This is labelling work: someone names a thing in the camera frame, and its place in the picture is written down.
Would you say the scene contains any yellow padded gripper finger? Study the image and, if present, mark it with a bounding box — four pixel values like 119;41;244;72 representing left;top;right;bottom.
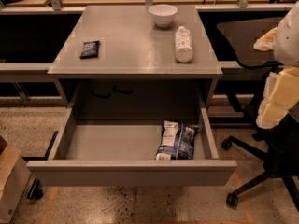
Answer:
256;67;299;129

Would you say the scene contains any blue chip bag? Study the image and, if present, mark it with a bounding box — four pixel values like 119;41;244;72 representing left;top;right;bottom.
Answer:
155;121;199;160

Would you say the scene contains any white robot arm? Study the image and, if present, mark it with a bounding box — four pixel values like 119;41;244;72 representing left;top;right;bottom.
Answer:
253;2;299;129

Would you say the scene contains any grey cabinet counter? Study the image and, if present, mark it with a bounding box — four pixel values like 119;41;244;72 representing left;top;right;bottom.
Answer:
47;5;224;123

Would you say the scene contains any small dark blue snack bag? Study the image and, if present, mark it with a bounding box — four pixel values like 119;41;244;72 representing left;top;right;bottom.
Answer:
80;41;100;59

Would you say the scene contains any grey open top drawer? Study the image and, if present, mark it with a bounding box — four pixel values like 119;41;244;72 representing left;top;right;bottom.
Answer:
27;108;236;187

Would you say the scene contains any black office chair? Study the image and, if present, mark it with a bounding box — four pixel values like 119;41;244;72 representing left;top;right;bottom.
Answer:
216;16;299;213

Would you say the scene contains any white plastic bottle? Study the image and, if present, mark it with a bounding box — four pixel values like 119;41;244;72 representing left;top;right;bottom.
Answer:
175;26;193;63

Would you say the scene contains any white bowl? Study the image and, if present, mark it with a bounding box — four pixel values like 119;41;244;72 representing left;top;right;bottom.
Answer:
149;4;178;27

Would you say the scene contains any black caster wheel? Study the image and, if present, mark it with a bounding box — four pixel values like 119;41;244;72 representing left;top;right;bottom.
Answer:
27;178;43;200

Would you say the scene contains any brown cardboard box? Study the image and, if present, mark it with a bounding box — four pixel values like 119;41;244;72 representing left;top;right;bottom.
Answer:
0;136;30;224

